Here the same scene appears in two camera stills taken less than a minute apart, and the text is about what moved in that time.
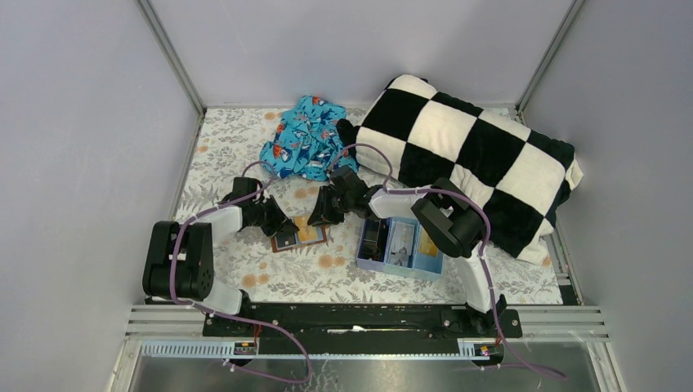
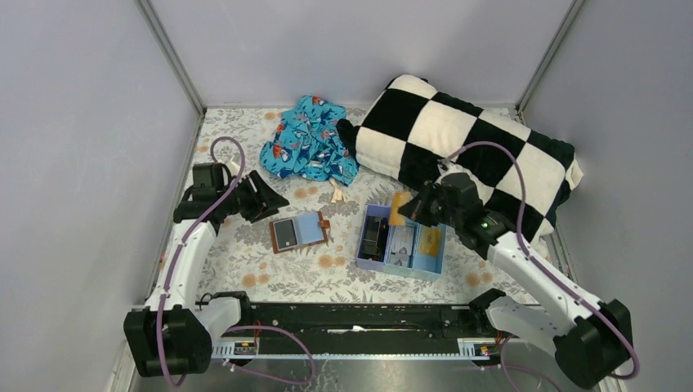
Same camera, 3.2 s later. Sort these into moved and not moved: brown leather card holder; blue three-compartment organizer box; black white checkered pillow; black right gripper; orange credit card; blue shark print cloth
Moved: black right gripper; orange credit card
Not moved: blue shark print cloth; brown leather card holder; blue three-compartment organizer box; black white checkered pillow
